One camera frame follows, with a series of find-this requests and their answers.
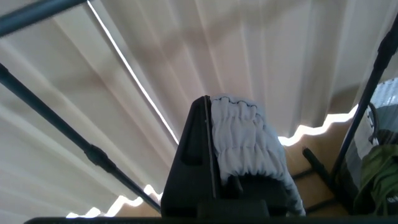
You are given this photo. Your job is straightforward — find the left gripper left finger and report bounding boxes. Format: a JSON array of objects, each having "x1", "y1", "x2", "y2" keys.
[{"x1": 160, "y1": 95, "x2": 219, "y2": 218}]

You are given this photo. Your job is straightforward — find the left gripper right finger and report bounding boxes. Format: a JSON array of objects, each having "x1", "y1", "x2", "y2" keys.
[{"x1": 218, "y1": 174, "x2": 289, "y2": 218}]

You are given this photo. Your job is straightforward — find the pale grey shorts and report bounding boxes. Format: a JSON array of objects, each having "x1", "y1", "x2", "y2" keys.
[{"x1": 210, "y1": 94, "x2": 307, "y2": 217}]

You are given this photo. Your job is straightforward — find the black clothes rack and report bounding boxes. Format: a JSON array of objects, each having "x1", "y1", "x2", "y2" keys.
[{"x1": 0, "y1": 0, "x2": 398, "y2": 217}]

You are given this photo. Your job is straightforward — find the white laundry basket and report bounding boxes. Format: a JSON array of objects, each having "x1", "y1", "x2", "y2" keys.
[{"x1": 345, "y1": 77, "x2": 398, "y2": 187}]

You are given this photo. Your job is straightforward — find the green garment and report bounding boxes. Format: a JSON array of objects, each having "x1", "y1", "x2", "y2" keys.
[{"x1": 353, "y1": 144, "x2": 398, "y2": 217}]

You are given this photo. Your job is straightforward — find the beige curtain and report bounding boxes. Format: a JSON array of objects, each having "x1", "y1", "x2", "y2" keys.
[{"x1": 0, "y1": 0, "x2": 398, "y2": 218}]

